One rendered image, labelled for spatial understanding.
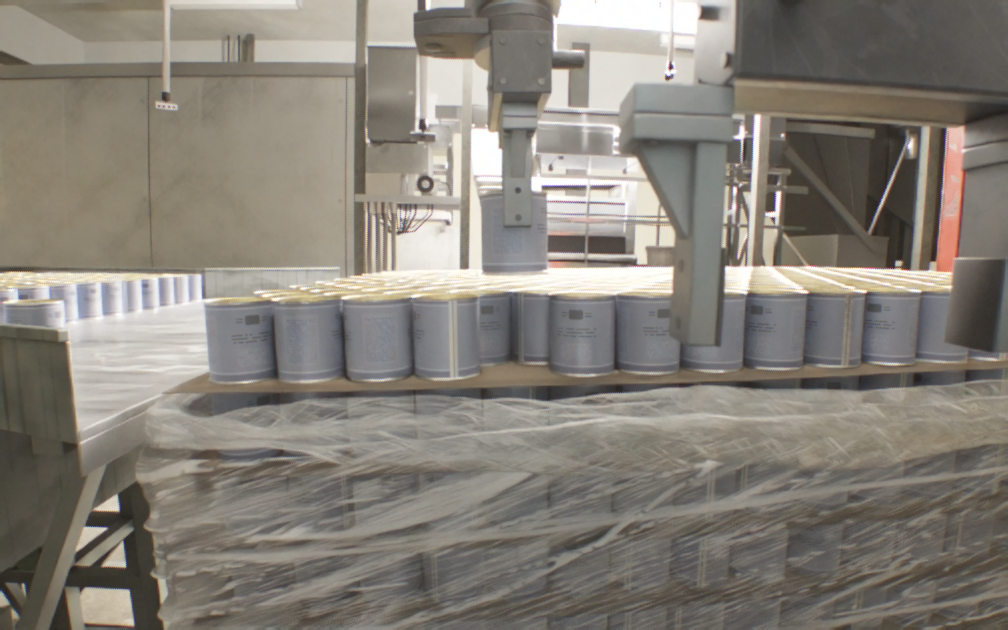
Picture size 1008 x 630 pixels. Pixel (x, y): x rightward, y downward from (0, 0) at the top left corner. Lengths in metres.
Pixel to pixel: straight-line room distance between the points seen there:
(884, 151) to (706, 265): 5.33
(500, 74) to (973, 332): 0.34
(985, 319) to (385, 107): 2.94
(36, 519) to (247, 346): 0.52
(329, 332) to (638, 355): 0.30
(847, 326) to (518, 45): 0.42
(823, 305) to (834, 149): 4.39
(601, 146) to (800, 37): 3.51
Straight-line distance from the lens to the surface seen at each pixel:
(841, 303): 0.60
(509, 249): 0.47
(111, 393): 0.65
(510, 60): 0.44
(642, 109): 0.21
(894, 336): 0.65
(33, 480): 0.95
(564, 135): 3.69
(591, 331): 0.49
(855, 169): 5.07
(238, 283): 1.85
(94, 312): 1.36
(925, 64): 0.25
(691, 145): 0.22
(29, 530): 0.96
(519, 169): 0.46
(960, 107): 0.28
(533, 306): 0.54
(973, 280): 0.29
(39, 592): 0.77
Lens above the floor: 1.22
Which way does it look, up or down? 6 degrees down
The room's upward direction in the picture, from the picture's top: 1 degrees clockwise
